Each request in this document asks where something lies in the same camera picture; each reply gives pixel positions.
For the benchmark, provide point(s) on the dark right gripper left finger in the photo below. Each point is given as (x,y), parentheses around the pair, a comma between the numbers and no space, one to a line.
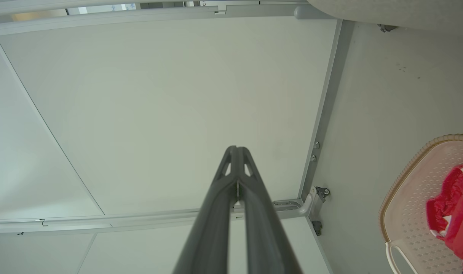
(212,220)

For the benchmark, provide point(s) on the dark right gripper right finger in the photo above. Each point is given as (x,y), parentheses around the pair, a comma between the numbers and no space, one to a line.
(265,236)

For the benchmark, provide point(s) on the beige perforated laundry basket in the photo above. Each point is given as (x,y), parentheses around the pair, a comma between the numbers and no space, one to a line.
(414,213)

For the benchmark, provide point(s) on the white partition panel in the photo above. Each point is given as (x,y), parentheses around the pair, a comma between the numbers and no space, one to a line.
(178,95)

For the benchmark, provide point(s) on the black caster wheel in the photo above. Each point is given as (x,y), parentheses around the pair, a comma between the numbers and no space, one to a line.
(323,192)
(317,227)
(386,27)

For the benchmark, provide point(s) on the red and white garment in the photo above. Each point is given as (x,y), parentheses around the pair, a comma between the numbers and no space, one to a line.
(458,213)

